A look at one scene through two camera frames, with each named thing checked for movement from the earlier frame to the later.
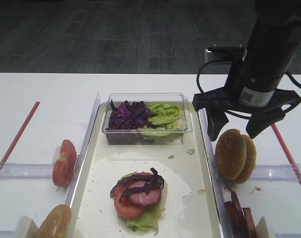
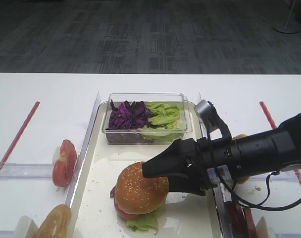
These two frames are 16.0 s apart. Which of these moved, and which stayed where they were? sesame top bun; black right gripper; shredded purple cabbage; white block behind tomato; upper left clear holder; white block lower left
Moved: sesame top bun; black right gripper
Stayed: white block lower left; upper left clear holder; shredded purple cabbage; white block behind tomato
